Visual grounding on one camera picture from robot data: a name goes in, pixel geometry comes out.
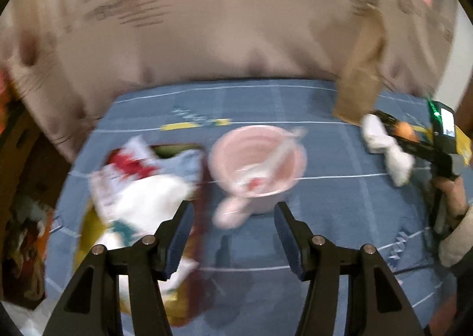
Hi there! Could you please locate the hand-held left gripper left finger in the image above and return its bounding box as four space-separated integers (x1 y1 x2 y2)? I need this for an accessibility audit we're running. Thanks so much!
43 201 196 336

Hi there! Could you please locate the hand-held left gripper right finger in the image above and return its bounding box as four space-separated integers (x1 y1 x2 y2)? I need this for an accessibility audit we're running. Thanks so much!
273 201 425 336

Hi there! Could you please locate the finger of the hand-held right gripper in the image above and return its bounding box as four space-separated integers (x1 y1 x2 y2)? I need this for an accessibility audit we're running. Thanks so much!
371 110 434 141
397 141 445 164

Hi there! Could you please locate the orange rubber doll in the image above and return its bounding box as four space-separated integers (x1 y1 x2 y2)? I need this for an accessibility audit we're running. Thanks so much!
392 121 420 142

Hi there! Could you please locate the white sock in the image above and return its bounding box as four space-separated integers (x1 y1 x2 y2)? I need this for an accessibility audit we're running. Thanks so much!
361 114 415 188

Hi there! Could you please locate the gold metal tin box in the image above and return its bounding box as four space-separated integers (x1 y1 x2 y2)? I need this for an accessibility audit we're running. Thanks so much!
74 142 211 327

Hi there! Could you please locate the white towel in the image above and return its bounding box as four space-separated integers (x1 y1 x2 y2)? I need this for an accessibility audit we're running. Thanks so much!
111 173 195 235

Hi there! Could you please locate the white teal-print tissue packet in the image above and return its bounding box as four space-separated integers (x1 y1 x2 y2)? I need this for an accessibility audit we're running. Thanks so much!
105 219 150 250

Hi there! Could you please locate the fuzzy blue-grey sock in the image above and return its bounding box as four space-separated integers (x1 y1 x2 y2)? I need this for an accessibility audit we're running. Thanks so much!
159 150 205 189

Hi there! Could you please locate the red and white cloth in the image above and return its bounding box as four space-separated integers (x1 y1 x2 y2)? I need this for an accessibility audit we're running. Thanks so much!
92 135 164 211

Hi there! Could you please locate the person's right forearm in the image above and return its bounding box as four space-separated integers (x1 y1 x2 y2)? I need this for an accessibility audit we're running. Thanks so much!
438 206 473 271

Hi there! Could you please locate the person's right hand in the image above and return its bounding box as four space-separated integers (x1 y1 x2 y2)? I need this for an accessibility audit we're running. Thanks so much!
433 176 473 217

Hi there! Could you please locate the yellow packet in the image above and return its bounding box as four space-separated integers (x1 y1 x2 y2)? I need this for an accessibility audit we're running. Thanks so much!
454 125 473 167

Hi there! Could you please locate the brown paper pouch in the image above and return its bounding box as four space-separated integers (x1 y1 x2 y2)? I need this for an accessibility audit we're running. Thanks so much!
333 7 387 127

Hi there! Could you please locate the blue checked bedsheet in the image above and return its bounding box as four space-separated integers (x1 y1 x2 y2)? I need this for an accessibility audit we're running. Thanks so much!
44 79 462 336

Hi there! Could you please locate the pink ceramic mug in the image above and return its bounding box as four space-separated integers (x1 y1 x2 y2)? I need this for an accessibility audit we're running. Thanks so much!
208 125 308 230

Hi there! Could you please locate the white ceramic spoon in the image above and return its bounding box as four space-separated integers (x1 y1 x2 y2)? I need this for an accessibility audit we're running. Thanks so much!
236 128 306 189

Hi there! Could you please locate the white plastic bag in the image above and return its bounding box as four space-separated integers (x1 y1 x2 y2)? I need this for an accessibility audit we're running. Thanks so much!
0 299 56 336

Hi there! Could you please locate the beige leaf-print curtain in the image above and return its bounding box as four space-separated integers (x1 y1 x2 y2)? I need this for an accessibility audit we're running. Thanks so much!
0 0 473 159

